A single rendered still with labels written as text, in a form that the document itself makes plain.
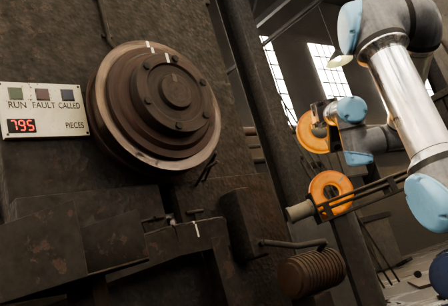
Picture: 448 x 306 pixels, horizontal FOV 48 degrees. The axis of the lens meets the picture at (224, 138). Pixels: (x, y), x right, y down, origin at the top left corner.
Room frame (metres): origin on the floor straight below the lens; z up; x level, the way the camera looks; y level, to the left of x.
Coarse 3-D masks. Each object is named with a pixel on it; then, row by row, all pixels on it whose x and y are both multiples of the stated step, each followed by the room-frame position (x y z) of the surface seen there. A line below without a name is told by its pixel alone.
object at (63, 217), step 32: (32, 224) 0.88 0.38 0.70; (64, 224) 0.87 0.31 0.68; (96, 224) 1.14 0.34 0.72; (128, 224) 1.12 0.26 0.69; (0, 256) 0.90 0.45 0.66; (32, 256) 0.89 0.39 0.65; (64, 256) 0.87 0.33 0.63; (96, 256) 1.14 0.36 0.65; (128, 256) 1.13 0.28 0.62; (0, 288) 0.90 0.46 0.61; (32, 288) 0.89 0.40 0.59; (64, 288) 1.13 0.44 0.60; (96, 288) 1.01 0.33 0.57
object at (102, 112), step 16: (128, 48) 1.48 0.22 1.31; (160, 48) 1.57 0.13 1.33; (112, 64) 1.43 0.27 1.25; (192, 64) 1.65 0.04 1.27; (96, 80) 1.38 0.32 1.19; (96, 96) 1.38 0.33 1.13; (96, 112) 1.41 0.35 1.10; (112, 128) 1.40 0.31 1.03; (112, 144) 1.44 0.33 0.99; (128, 144) 1.42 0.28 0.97; (208, 144) 1.63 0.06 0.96; (128, 160) 1.48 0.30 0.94; (144, 160) 1.45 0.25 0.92; (160, 160) 1.49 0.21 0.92; (176, 160) 1.53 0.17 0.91; (192, 160) 1.57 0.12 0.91
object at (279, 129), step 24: (216, 0) 5.90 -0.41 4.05; (240, 0) 5.76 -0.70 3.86; (240, 24) 5.86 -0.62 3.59; (240, 48) 5.96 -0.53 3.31; (240, 72) 5.92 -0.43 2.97; (264, 72) 5.76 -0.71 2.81; (432, 72) 9.30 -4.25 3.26; (264, 96) 5.69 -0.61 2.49; (264, 120) 5.94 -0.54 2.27; (264, 144) 5.94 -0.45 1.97; (288, 144) 5.77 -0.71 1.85; (288, 168) 5.68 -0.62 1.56; (288, 192) 5.93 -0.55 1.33
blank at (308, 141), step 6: (306, 114) 1.62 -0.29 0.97; (300, 120) 1.62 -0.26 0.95; (306, 120) 1.62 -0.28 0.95; (300, 126) 1.62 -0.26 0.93; (306, 126) 1.62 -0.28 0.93; (300, 132) 1.61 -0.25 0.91; (306, 132) 1.62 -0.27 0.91; (300, 138) 1.62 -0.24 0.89; (306, 138) 1.62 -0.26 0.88; (312, 138) 1.62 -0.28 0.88; (318, 138) 1.62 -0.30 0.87; (324, 138) 1.62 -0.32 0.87; (306, 144) 1.61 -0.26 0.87; (312, 144) 1.62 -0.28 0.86; (318, 144) 1.62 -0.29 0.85; (324, 144) 1.62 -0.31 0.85; (312, 150) 1.63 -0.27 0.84; (318, 150) 1.62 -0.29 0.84; (324, 150) 1.62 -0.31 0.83
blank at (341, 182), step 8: (320, 176) 1.72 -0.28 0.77; (328, 176) 1.73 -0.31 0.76; (336, 176) 1.73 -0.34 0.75; (344, 176) 1.73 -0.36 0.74; (312, 184) 1.72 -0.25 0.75; (320, 184) 1.72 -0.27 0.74; (328, 184) 1.75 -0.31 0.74; (336, 184) 1.73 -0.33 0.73; (344, 184) 1.73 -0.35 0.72; (312, 192) 1.72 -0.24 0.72; (320, 192) 1.72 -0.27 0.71; (344, 192) 1.73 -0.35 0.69; (320, 200) 1.72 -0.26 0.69; (320, 208) 1.72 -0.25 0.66; (336, 208) 1.72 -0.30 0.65; (344, 208) 1.73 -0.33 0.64
